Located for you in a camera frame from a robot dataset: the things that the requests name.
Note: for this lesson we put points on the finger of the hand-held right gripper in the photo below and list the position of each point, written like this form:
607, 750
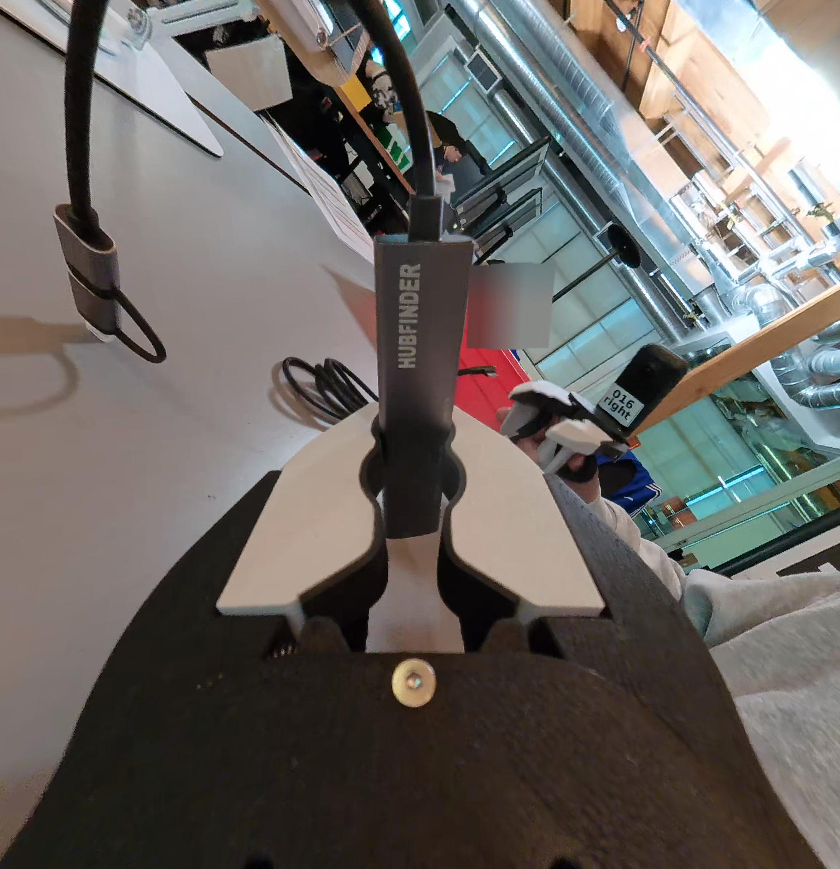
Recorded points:
576, 431
535, 407

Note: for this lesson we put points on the grey USB hub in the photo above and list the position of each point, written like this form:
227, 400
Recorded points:
420, 407

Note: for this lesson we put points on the wooden beam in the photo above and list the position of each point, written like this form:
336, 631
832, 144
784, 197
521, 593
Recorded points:
746, 346

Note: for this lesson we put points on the white chair back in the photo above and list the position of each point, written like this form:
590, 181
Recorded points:
250, 71

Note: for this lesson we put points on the black stanchion post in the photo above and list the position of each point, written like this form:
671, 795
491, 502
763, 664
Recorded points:
613, 254

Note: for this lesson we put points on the person's grey hoodie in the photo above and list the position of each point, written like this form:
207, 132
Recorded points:
780, 679

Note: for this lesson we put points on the laminated paper sheet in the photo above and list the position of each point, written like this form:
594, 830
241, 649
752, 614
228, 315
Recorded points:
332, 203

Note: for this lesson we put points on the silver ventilation duct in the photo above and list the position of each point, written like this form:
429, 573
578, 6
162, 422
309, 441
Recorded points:
569, 115

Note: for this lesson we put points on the grey plug adapter with loop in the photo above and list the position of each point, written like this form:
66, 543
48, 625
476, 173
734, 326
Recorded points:
91, 271

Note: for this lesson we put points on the person's right forearm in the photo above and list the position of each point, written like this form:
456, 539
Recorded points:
637, 550

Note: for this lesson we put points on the person's right hand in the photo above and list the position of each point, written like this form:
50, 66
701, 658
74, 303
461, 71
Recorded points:
532, 449

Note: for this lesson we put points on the blue striped jacket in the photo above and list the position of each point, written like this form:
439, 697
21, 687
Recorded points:
627, 485

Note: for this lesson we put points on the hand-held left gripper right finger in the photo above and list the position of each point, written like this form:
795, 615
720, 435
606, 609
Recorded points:
515, 523

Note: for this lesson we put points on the grey desk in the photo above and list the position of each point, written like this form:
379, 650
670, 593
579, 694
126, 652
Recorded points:
189, 285

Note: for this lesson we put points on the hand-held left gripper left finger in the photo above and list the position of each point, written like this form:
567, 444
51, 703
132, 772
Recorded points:
304, 516

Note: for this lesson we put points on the red plastic bin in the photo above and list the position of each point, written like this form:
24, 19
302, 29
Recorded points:
488, 394

